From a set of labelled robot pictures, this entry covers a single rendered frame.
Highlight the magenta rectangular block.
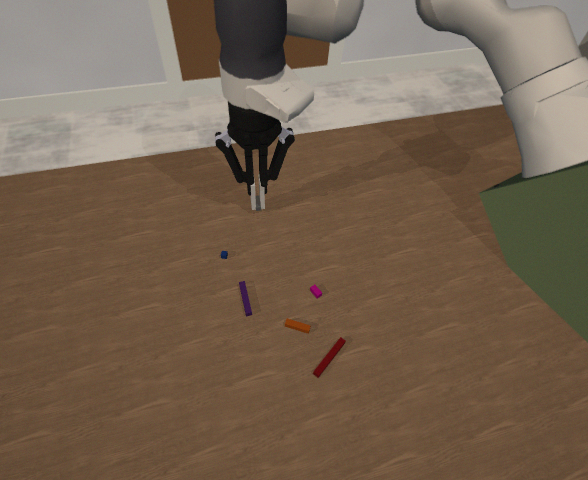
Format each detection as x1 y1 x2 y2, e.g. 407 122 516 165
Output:
310 285 322 298

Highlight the red rod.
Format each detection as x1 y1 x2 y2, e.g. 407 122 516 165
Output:
313 337 346 378

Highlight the orange rod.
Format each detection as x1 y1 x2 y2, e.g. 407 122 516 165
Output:
285 319 311 334

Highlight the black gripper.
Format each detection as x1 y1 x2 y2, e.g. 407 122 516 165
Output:
215 101 295 210

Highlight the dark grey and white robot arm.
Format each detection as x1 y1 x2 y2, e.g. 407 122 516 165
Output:
214 0 588 178

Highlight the purple rod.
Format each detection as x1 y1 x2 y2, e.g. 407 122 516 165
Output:
239 281 252 316

